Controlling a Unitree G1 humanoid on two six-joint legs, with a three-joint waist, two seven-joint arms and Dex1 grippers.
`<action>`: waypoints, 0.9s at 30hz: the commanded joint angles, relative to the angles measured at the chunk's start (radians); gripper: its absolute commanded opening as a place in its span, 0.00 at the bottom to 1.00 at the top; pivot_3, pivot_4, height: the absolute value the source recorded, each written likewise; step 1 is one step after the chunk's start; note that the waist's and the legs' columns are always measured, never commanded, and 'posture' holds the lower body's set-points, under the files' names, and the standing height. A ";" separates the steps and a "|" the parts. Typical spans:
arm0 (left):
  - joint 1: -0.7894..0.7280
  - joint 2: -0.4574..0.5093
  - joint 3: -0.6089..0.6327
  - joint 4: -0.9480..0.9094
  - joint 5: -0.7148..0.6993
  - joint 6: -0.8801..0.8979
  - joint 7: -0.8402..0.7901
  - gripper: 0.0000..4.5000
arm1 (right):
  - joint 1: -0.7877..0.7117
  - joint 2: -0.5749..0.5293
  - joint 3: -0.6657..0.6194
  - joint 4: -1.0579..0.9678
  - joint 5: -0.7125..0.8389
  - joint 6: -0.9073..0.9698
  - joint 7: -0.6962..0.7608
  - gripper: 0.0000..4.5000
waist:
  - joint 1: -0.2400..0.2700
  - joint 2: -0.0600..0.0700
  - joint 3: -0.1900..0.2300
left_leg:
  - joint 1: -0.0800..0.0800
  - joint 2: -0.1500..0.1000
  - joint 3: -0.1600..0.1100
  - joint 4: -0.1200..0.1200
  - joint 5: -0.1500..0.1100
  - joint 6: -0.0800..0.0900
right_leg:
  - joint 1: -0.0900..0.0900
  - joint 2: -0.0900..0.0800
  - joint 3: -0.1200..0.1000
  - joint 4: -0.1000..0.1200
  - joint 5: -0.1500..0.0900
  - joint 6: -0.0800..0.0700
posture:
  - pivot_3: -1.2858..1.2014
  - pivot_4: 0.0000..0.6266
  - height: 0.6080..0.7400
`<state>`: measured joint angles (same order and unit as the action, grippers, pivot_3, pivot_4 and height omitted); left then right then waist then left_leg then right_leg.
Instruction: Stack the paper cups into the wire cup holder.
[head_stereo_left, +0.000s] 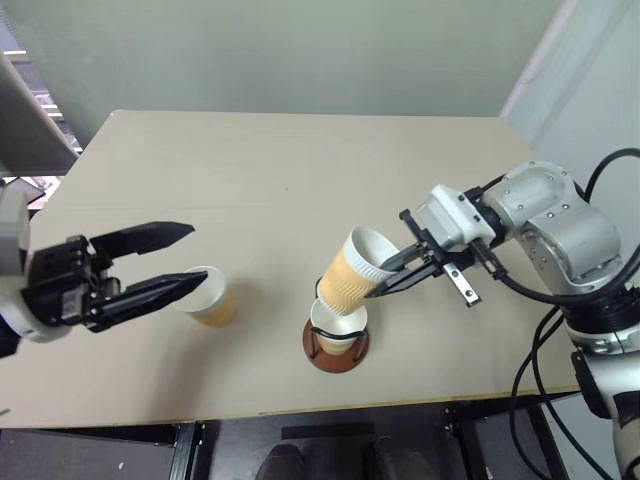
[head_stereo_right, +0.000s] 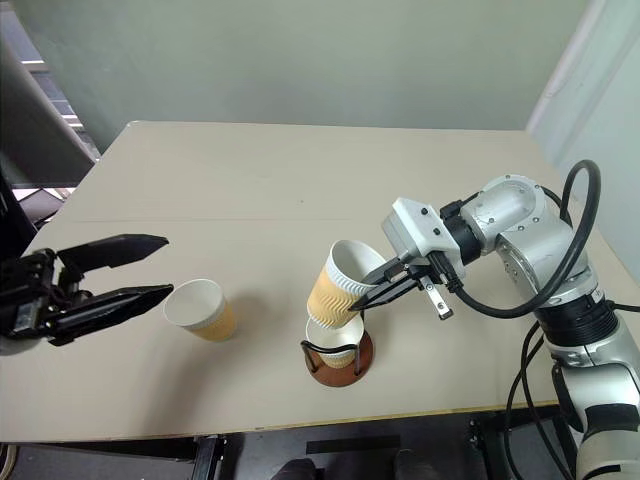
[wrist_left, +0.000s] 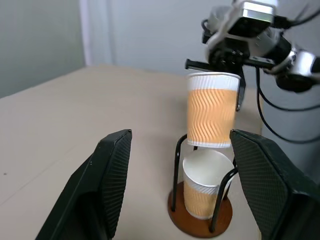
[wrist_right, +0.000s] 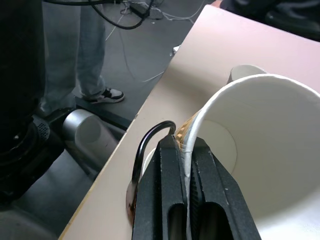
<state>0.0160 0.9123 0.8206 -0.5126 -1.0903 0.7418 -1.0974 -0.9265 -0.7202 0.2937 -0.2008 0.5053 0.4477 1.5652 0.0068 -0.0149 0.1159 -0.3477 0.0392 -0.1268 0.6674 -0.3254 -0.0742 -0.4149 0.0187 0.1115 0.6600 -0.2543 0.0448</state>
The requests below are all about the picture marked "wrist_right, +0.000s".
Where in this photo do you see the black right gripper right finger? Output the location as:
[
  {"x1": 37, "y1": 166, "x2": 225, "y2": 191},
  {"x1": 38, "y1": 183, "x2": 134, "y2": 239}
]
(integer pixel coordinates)
[{"x1": 189, "y1": 136, "x2": 262, "y2": 240}]

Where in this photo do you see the black robot torso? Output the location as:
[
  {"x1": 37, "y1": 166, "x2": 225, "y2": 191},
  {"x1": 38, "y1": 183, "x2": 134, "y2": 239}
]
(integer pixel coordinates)
[{"x1": 0, "y1": 0, "x2": 76, "y2": 201}]

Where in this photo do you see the silver robot body cylinder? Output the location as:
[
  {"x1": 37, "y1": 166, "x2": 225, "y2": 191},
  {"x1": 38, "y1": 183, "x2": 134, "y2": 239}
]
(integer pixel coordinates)
[{"x1": 61, "y1": 108, "x2": 120, "y2": 163}]

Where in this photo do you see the person's leg in jeans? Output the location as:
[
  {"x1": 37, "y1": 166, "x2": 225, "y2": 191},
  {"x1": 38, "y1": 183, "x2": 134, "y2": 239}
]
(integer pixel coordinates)
[{"x1": 39, "y1": 0, "x2": 107, "y2": 114}]

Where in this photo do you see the white paper cup brown print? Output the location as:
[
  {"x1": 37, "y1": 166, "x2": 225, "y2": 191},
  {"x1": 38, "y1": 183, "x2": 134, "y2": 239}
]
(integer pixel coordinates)
[{"x1": 174, "y1": 73, "x2": 320, "y2": 240}]

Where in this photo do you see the thick black cable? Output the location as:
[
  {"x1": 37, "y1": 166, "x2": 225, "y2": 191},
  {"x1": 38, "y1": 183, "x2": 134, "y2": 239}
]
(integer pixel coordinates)
[{"x1": 44, "y1": 0, "x2": 154, "y2": 30}]

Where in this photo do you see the black power adapter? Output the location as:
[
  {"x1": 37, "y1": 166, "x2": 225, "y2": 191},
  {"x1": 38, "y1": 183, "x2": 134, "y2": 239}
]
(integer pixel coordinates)
[{"x1": 129, "y1": 1, "x2": 151, "y2": 16}]

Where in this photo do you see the black and white sneaker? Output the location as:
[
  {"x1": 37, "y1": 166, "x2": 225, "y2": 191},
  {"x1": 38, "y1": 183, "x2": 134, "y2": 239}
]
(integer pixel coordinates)
[{"x1": 80, "y1": 86, "x2": 125, "y2": 105}]

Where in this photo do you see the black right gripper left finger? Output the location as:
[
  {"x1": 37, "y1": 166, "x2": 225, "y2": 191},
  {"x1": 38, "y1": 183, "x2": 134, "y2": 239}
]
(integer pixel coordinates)
[{"x1": 131, "y1": 135, "x2": 189, "y2": 240}]

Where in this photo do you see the thin white cable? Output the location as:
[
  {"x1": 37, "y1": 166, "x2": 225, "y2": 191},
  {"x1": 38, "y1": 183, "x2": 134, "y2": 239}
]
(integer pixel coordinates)
[{"x1": 104, "y1": 4, "x2": 201, "y2": 83}]

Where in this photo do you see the black seat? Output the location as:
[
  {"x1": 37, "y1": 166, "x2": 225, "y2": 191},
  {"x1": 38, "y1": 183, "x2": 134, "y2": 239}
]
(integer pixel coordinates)
[{"x1": 219, "y1": 0, "x2": 320, "y2": 43}]

